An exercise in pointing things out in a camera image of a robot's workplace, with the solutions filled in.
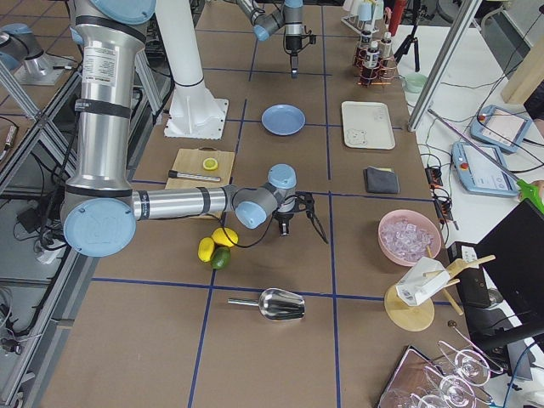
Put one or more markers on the white carton on stand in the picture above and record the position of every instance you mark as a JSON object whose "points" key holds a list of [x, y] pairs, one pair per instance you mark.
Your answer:
{"points": [[422, 281]]}

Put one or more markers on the tea bottle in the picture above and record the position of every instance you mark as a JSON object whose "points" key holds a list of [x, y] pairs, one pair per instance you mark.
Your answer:
{"points": [[371, 61], [385, 49], [361, 47]]}

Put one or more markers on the teach pendant far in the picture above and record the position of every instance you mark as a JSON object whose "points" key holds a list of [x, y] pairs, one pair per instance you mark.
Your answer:
{"points": [[497, 126]]}

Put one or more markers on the small yellow lemon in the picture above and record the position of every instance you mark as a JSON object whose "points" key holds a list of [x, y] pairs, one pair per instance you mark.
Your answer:
{"points": [[206, 249]]}

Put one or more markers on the white wire cup rack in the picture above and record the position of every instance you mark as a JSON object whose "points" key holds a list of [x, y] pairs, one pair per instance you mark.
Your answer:
{"points": [[363, 14]]}

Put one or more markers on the teach pendant near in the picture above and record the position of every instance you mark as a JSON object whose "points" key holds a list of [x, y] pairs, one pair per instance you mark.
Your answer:
{"points": [[478, 175]]}

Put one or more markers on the pink bowl of ice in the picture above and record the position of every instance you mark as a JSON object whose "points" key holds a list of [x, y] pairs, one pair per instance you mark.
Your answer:
{"points": [[406, 236]]}

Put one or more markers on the round wooden stand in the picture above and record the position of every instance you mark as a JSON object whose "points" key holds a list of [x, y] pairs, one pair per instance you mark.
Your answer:
{"points": [[419, 318]]}

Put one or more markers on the green bowl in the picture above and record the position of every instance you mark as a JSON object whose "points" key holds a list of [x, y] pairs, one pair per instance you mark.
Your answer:
{"points": [[414, 82]]}

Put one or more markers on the large yellow lemon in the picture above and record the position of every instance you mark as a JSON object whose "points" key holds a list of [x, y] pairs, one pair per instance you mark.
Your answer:
{"points": [[224, 236]]}

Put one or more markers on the copper wire bottle rack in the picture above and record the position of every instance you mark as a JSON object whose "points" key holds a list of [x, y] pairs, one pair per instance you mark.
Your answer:
{"points": [[383, 77]]}

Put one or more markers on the black monitor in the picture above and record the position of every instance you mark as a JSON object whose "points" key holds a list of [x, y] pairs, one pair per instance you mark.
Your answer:
{"points": [[516, 242]]}

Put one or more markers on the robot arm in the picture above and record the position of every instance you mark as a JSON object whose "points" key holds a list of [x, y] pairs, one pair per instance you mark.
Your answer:
{"points": [[101, 208], [288, 17]]}

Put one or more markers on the steel ice scoop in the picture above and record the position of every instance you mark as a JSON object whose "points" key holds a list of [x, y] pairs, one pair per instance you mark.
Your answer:
{"points": [[275, 304]]}

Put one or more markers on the tea bottle back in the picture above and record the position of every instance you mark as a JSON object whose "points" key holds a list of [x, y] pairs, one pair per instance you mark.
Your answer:
{"points": [[371, 61]]}

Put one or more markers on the tea bottle front left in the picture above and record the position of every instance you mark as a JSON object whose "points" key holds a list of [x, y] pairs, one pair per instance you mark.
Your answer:
{"points": [[361, 47]]}

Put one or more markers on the cream bear tray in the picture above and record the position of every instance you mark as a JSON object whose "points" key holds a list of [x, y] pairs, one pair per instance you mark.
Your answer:
{"points": [[367, 125]]}

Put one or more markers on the red bottle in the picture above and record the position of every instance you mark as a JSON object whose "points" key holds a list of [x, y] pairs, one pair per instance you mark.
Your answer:
{"points": [[396, 16]]}

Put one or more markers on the wooden cutting board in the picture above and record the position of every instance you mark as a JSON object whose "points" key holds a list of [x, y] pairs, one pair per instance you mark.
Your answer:
{"points": [[191, 163]]}

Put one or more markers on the green lime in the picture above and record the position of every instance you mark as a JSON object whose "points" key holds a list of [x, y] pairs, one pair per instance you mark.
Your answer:
{"points": [[220, 258]]}

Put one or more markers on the aluminium frame post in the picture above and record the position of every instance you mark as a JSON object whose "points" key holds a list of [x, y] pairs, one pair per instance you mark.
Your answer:
{"points": [[455, 34]]}

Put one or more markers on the half lemon slice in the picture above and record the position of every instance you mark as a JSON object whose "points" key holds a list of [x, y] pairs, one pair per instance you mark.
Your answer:
{"points": [[210, 164]]}

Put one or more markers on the steel knife handle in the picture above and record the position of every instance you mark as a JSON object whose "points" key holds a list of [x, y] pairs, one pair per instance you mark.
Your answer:
{"points": [[173, 174]]}

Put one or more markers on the wine glass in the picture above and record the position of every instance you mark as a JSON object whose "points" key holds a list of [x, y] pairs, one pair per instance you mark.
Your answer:
{"points": [[469, 361]]}

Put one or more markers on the tea bottle front right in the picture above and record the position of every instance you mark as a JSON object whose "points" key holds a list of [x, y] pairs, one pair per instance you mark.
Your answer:
{"points": [[385, 49]]}

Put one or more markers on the small black tripod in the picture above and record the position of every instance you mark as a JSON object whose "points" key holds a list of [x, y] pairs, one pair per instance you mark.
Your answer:
{"points": [[411, 40]]}

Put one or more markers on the blue round plate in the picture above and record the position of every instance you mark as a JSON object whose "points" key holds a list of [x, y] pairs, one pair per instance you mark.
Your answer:
{"points": [[283, 120]]}

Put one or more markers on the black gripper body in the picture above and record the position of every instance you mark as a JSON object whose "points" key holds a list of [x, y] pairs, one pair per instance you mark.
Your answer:
{"points": [[284, 220], [291, 44]]}

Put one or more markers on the teach pendant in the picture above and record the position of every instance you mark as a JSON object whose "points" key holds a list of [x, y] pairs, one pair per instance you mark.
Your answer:
{"points": [[478, 175], [497, 126]]}

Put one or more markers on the grey folded cloth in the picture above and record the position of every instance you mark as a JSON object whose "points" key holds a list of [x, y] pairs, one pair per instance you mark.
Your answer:
{"points": [[381, 181]]}

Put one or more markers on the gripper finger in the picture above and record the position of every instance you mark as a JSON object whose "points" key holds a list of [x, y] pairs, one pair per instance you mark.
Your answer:
{"points": [[284, 227], [294, 65]]}

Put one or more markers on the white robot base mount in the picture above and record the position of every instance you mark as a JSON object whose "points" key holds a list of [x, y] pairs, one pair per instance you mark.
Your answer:
{"points": [[193, 113]]}

